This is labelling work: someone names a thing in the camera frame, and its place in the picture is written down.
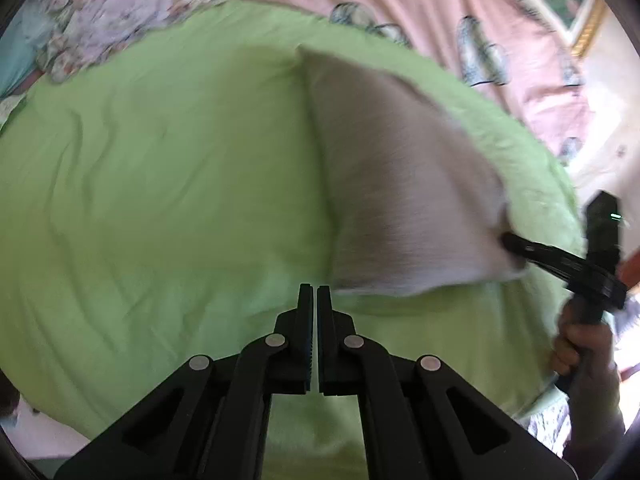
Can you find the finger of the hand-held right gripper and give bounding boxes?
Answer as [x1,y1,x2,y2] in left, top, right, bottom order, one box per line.
[500,231,591,283]

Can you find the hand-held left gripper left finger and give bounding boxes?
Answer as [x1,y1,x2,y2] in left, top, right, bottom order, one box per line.
[52,283,317,480]

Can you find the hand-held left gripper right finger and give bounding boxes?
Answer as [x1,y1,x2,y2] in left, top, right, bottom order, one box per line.
[317,285,581,480]

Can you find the beige knit sweater brown hem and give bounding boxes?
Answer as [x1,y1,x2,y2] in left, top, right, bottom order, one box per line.
[297,47,531,297]

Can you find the person's right forearm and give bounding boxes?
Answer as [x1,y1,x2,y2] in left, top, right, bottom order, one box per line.
[560,364,629,463]

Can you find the person's right hand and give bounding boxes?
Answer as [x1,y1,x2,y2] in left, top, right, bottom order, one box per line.
[550,302,620,380]

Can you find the small-flower print bed sheet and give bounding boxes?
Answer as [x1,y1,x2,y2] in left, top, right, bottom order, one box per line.
[525,402,572,457]

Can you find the gold framed picture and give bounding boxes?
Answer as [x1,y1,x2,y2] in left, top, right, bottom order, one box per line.
[517,0,611,59]

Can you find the light green bed sheet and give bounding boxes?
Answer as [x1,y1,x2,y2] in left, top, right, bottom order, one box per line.
[0,0,588,480]

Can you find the pink quilt plaid hearts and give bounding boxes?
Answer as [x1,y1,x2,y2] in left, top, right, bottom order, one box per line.
[195,0,593,161]

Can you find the green patterned cloth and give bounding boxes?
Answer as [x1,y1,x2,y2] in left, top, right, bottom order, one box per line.
[0,96,28,131]

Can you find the purple floral cloth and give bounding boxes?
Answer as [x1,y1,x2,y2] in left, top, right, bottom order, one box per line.
[32,0,236,83]

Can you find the blue floral bedding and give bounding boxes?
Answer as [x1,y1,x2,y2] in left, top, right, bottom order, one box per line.
[0,2,48,98]

